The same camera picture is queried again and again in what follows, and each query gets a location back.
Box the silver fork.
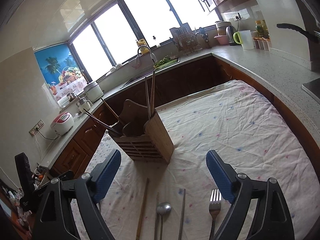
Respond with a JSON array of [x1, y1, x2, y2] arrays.
[[209, 189, 222, 240]]

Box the worn wooden chopstick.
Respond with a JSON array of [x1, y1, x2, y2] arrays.
[[135, 178, 149, 240]]

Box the silver spoon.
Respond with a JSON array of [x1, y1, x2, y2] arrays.
[[156, 202, 172, 240]]

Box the dark metal chopstick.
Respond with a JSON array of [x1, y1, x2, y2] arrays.
[[153, 192, 159, 240]]

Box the long wooden chopstick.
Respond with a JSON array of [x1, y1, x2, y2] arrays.
[[150, 71, 156, 117]]

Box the kitchen faucet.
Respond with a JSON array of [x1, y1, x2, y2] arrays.
[[136, 45, 157, 64]]

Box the white red rice cooker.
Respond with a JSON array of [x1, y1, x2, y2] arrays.
[[50, 112, 74, 136]]

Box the small white electric pot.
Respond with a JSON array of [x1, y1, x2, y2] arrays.
[[76, 97, 93, 113]]

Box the wooden utensil holder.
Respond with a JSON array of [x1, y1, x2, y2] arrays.
[[110, 99, 174, 164]]

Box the white steamer pot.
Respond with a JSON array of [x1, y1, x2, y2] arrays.
[[84, 81, 104, 103]]

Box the tropical fruit poster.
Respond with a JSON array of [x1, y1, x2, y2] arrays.
[[35, 43, 87, 102]]

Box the green vegetable basket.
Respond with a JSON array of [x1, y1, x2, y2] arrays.
[[154, 56, 178, 69]]

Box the condiment bottle rack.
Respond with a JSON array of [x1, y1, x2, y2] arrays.
[[253, 20, 271, 51]]

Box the pink basin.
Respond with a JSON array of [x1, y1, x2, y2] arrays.
[[214, 35, 229, 45]]

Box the black pan on stove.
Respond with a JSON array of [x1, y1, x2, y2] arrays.
[[276, 23, 319, 44]]

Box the steel electric kettle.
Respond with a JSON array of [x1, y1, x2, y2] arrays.
[[226, 25, 238, 46]]

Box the dish drying rack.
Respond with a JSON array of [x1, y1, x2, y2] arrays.
[[169, 23, 202, 55]]

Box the white jug green handle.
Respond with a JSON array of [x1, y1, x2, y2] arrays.
[[233, 30, 254, 50]]

